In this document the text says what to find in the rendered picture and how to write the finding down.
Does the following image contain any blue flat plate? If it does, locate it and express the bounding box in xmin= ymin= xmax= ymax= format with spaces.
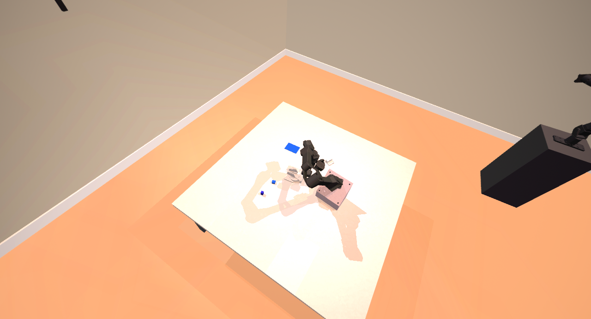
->
xmin=285 ymin=143 xmax=300 ymax=153

